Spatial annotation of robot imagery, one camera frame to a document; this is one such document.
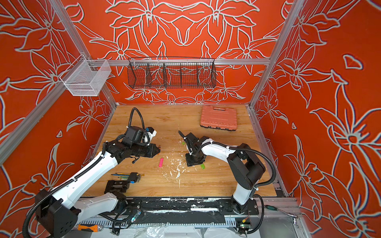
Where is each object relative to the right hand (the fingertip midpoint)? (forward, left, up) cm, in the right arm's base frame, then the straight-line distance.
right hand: (188, 162), depth 86 cm
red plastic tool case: (+33, -22, +3) cm, 39 cm away
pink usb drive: (0, +17, -2) cm, 17 cm away
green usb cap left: (+14, +4, -2) cm, 15 cm away
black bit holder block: (-14, +36, +1) cm, 39 cm away
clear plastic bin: (+42, +66, +31) cm, 84 cm away
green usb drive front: (-1, -9, -2) cm, 9 cm away
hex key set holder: (-9, +32, -1) cm, 33 cm away
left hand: (+1, +15, +14) cm, 21 cm away
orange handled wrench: (-32, +43, -2) cm, 54 cm away
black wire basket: (+51, +13, +29) cm, 60 cm away
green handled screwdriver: (-23, -44, -1) cm, 49 cm away
